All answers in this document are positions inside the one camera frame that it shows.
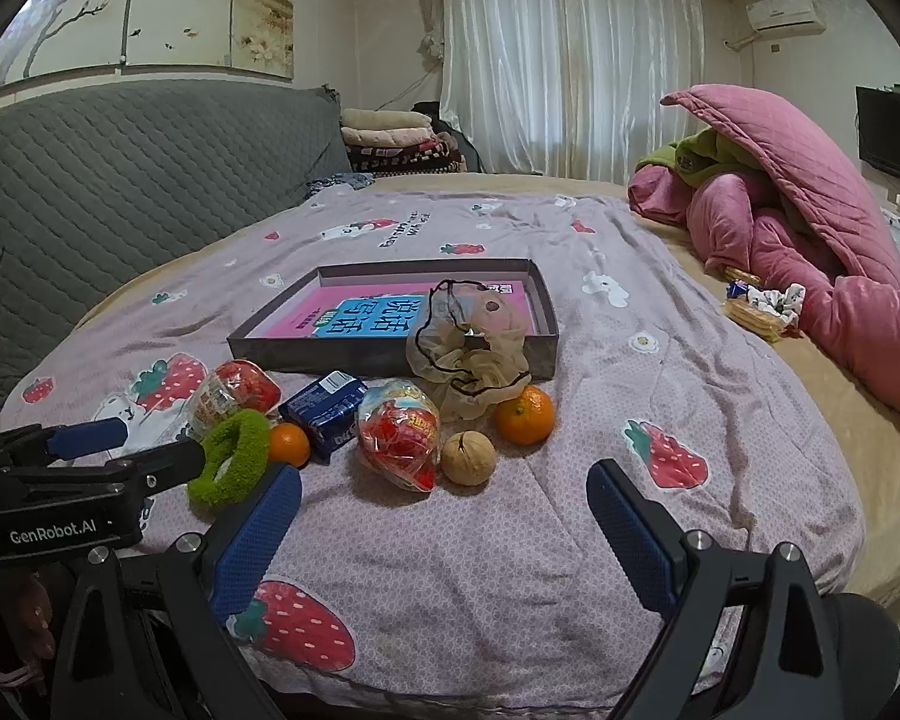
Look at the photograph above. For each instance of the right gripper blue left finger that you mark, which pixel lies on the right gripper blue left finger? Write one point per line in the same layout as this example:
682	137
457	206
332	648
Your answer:
204	580

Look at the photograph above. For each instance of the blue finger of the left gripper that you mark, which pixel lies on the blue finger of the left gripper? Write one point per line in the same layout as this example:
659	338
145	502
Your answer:
86	438
165	467

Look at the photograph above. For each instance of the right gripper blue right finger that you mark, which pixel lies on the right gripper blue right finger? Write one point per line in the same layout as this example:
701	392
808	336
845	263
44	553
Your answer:
744	634

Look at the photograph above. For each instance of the green fuzzy scrunchie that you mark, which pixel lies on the green fuzzy scrunchie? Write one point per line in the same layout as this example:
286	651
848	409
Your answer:
236	458

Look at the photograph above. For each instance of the small red egg snack pack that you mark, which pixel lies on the small red egg snack pack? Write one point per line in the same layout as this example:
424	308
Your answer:
233	386

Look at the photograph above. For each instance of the small orange tangerine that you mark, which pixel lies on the small orange tangerine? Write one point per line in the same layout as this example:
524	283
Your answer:
289	444

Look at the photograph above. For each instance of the blue snack packet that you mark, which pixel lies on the blue snack packet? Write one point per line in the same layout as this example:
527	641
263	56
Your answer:
326	411

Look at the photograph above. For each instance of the large red white snack pack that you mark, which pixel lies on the large red white snack pack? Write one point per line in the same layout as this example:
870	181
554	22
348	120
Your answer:
398	430

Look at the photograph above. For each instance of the brown walnut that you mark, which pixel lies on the brown walnut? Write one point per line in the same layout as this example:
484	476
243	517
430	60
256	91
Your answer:
468	459

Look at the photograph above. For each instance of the larger orange tangerine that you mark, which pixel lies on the larger orange tangerine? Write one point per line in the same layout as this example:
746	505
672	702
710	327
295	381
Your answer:
527	419

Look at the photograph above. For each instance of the person's left hand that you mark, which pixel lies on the person's left hand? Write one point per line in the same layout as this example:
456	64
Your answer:
34	619

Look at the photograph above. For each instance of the dark shallow box tray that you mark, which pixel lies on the dark shallow box tray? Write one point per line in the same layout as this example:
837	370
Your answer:
520	279

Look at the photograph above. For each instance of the grey quilted headboard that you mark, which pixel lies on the grey quilted headboard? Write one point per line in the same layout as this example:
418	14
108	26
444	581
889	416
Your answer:
101	184

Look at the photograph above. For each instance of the pink blue book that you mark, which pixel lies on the pink blue book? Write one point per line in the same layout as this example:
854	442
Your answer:
326	310

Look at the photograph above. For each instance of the small wicker basket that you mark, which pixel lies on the small wicker basket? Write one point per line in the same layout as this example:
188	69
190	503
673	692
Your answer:
737	309

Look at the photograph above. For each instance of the white floral scrunchie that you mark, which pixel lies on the white floral scrunchie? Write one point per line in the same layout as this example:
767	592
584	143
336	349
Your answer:
784	307

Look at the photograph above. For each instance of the pink quilted duvet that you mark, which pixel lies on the pink quilted duvet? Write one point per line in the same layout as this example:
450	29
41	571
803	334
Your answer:
808	218

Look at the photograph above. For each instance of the stack of folded blankets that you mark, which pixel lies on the stack of folded blankets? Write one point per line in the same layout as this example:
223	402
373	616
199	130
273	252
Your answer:
397	142

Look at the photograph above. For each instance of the green blanket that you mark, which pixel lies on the green blanket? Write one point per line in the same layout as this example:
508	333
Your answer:
698	158

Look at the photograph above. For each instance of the black television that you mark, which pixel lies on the black television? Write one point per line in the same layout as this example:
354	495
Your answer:
878	124

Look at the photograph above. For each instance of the white sheer curtain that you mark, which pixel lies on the white sheer curtain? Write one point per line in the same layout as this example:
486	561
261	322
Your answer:
569	88

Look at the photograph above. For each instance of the white air conditioner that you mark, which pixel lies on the white air conditioner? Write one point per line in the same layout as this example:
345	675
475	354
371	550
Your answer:
779	15

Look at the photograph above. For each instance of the blossom wall painting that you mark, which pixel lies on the blossom wall painting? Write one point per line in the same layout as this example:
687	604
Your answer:
51	36

